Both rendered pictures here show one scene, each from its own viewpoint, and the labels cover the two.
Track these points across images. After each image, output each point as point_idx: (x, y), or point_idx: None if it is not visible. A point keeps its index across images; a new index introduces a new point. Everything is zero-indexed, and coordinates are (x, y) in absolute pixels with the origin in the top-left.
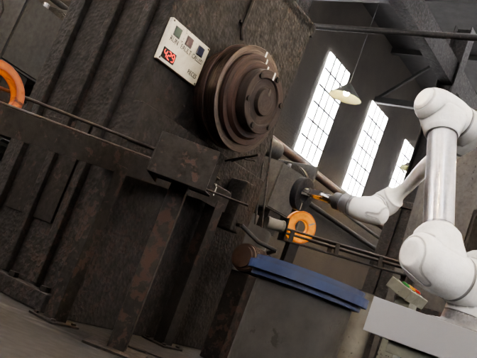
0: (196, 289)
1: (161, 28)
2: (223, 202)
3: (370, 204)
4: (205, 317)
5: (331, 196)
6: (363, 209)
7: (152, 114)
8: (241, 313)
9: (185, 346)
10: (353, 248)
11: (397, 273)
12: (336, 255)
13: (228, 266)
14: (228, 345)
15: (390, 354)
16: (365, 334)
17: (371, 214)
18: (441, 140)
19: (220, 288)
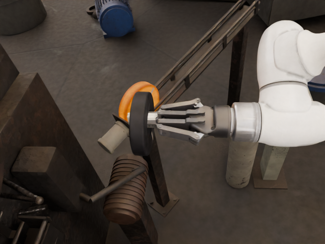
0: (87, 225)
1: None
2: (53, 243)
3: (306, 134)
4: (102, 204)
5: (213, 132)
6: (293, 144)
7: None
8: (150, 221)
9: (110, 233)
10: (200, 62)
11: (239, 32)
12: (189, 86)
13: (86, 169)
14: (155, 237)
15: (286, 147)
16: (258, 144)
17: (310, 144)
18: None
19: (94, 182)
